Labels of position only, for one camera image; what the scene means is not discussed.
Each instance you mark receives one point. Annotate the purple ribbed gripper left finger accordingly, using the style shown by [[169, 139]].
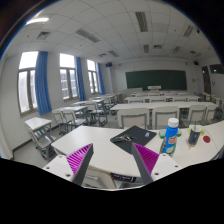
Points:
[[79, 162]]

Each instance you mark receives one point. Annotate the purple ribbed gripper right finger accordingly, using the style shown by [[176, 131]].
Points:
[[145, 160]]

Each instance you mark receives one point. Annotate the black mat on table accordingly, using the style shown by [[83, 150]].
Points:
[[139, 135]]

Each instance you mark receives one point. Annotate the keys on mat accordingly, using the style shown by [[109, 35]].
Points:
[[123, 138]]

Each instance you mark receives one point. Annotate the blue plastic bottle white cap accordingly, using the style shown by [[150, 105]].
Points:
[[168, 145]]

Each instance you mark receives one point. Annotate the white chair behind table left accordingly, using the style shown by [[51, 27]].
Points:
[[133, 117]]

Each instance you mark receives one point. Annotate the white chair behind table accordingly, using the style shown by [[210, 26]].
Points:
[[161, 115], [133, 117]]

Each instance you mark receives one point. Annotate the white chair behind table right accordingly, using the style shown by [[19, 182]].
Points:
[[161, 115]]

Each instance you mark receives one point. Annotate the small white desk left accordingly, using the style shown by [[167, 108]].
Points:
[[37, 124]]

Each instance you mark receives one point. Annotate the dark cup with straw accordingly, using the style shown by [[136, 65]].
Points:
[[194, 135]]

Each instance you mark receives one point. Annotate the red round coaster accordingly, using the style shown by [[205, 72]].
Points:
[[206, 139]]

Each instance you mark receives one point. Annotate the blue curtain left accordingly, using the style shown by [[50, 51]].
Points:
[[41, 84]]

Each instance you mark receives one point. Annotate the blue curtain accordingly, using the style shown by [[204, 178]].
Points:
[[80, 82], [41, 84], [100, 79]]

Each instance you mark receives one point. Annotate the blue curtain far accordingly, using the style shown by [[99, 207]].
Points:
[[100, 79]]

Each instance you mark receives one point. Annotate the green chalkboard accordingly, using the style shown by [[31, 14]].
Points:
[[166, 79]]

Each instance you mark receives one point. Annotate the blue curtain middle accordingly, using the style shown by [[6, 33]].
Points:
[[80, 82]]

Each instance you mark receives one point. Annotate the brown door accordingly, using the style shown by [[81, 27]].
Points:
[[206, 79]]

